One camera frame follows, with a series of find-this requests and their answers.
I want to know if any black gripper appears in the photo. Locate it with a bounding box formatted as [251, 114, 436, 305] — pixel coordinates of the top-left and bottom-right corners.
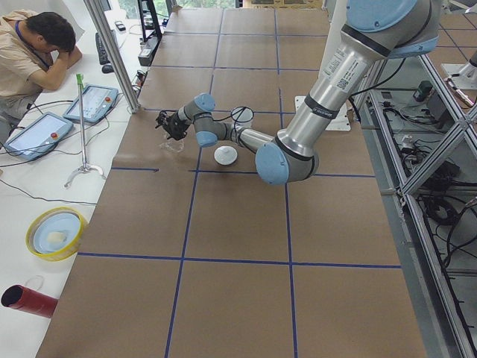
[166, 114, 187, 141]

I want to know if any white cup lid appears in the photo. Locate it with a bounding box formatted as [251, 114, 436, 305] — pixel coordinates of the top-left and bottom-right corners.
[214, 145, 238, 166]

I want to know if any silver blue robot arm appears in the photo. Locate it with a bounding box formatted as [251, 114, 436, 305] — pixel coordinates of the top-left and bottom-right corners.
[156, 1, 442, 185]

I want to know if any white enamel cup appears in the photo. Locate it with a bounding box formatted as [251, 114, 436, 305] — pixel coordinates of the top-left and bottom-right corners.
[230, 106, 254, 128]

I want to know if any far blue teach pendant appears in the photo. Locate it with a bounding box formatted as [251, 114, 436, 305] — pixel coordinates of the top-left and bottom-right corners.
[63, 84, 119, 125]

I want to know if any blue teach pendant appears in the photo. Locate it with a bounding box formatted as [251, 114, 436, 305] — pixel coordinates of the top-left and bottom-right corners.
[4, 112, 73, 160]
[63, 84, 119, 125]

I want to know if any black computer mouse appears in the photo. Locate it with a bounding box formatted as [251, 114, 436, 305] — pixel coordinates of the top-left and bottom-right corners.
[101, 64, 114, 74]

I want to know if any black keyboard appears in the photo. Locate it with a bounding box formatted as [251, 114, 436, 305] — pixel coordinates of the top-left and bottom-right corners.
[95, 33, 110, 65]

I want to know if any metal reacher grabber stick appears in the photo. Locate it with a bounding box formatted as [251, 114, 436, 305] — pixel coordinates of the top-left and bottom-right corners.
[64, 73, 107, 189]

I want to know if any near blue teach pendant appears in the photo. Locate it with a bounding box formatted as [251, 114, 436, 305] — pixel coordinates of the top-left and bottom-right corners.
[4, 112, 73, 160]

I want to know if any yellow basket with blue plate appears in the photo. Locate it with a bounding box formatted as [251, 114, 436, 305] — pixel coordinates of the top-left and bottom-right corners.
[25, 207, 89, 262]

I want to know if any seated man beige shirt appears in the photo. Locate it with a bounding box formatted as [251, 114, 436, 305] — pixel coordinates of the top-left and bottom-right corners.
[1, 10, 82, 141]

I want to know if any red cylinder tube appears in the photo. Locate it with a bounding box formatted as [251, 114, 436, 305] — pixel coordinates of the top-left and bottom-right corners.
[1, 285, 58, 318]

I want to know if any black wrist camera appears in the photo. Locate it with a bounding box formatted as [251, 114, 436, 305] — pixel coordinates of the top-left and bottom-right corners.
[155, 110, 173, 130]

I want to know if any aluminium frame post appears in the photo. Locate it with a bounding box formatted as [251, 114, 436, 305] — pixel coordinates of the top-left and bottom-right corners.
[84, 0, 140, 113]

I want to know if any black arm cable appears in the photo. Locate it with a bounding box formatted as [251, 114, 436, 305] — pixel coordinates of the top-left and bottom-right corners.
[212, 55, 407, 142]

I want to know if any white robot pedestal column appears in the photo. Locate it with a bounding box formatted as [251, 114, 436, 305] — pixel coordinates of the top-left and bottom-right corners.
[294, 0, 353, 132]

